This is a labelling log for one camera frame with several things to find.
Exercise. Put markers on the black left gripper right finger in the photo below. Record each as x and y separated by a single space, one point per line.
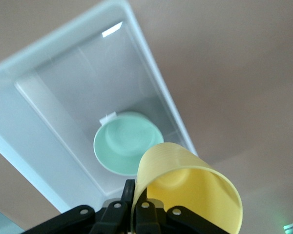
161 221

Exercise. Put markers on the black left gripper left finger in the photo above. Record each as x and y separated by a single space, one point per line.
112 219

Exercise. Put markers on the yellow plastic cup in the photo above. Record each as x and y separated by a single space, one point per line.
193 187

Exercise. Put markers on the mint green bowl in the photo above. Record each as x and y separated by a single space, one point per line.
122 143

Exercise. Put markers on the white rectangular label sticker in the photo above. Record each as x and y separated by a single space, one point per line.
107 119

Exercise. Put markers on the white plastic bin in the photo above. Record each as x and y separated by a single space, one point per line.
63 97

